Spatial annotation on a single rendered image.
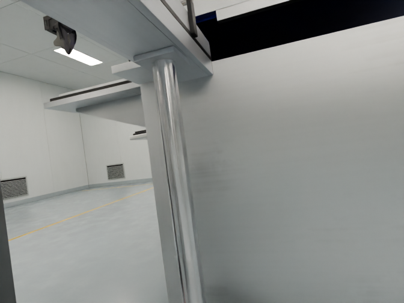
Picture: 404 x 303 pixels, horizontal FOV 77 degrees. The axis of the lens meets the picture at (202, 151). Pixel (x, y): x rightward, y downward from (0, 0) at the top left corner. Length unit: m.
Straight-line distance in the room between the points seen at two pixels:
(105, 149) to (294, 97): 7.41
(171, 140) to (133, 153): 6.87
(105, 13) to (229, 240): 0.61
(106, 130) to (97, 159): 0.91
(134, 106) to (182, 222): 0.53
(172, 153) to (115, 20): 0.25
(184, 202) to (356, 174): 0.42
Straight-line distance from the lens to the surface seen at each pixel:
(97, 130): 8.08
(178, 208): 0.53
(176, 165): 0.52
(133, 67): 0.68
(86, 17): 0.44
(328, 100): 0.71
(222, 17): 0.79
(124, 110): 0.96
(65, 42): 1.19
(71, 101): 0.99
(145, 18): 0.44
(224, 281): 0.81
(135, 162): 7.37
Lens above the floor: 0.63
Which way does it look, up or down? level
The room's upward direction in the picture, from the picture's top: 7 degrees counter-clockwise
